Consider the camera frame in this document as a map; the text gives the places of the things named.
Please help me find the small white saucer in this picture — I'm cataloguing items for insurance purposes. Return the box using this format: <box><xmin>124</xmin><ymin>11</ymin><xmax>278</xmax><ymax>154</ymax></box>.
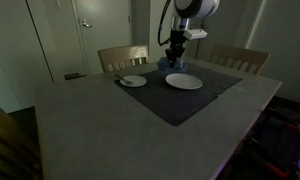
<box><xmin>120</xmin><ymin>75</ymin><xmax>147</xmax><ymax>87</ymax></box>

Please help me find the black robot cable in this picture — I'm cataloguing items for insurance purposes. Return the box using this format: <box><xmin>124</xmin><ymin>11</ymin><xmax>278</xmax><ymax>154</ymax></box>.
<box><xmin>157</xmin><ymin>0</ymin><xmax>173</xmax><ymax>47</ymax></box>

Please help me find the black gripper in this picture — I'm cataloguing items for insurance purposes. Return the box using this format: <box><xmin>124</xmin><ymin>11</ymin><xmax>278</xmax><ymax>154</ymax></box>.
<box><xmin>165</xmin><ymin>30</ymin><xmax>186</xmax><ymax>62</ymax></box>

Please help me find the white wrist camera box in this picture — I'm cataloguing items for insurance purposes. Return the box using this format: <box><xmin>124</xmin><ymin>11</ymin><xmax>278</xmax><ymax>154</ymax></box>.
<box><xmin>184</xmin><ymin>29</ymin><xmax>207</xmax><ymax>40</ymax></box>

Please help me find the dark wooden chair foreground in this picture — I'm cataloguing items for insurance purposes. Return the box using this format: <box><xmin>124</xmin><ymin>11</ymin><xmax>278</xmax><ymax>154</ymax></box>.
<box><xmin>0</xmin><ymin>108</ymin><xmax>43</xmax><ymax>180</ymax></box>

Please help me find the light wooden chair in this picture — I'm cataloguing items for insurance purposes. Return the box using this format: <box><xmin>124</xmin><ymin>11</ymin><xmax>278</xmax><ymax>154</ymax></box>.
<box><xmin>98</xmin><ymin>45</ymin><xmax>149</xmax><ymax>72</ymax></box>
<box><xmin>208</xmin><ymin>44</ymin><xmax>270</xmax><ymax>75</ymax></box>

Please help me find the white door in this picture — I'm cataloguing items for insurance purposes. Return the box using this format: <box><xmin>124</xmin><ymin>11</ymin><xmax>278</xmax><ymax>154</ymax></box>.
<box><xmin>74</xmin><ymin>0</ymin><xmax>131</xmax><ymax>75</ymax></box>

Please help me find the dark grey placemat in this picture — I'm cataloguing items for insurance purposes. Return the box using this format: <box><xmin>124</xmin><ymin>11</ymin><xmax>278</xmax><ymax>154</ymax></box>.
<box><xmin>115</xmin><ymin>70</ymin><xmax>217</xmax><ymax>126</ymax></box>
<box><xmin>184</xmin><ymin>63</ymin><xmax>243</xmax><ymax>95</ymax></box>

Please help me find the blue microfibre towel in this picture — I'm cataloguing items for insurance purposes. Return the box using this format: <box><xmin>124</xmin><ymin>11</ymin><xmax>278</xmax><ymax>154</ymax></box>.
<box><xmin>157</xmin><ymin>57</ymin><xmax>187</xmax><ymax>74</ymax></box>

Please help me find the metal spoon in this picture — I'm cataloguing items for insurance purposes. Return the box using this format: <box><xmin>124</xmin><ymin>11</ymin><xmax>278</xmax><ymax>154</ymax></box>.
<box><xmin>114</xmin><ymin>74</ymin><xmax>133</xmax><ymax>85</ymax></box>

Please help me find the large white plate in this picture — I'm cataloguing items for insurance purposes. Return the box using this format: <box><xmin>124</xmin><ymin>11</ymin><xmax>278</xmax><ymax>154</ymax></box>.
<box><xmin>165</xmin><ymin>73</ymin><xmax>203</xmax><ymax>90</ymax></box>

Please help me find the red black equipment frame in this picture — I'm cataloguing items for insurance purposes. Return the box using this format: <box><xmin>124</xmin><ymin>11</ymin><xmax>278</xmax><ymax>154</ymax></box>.
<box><xmin>244</xmin><ymin>109</ymin><xmax>300</xmax><ymax>180</ymax></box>

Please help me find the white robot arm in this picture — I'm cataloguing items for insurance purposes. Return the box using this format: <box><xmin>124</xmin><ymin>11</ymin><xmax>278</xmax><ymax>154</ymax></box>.
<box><xmin>165</xmin><ymin>0</ymin><xmax>220</xmax><ymax>65</ymax></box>

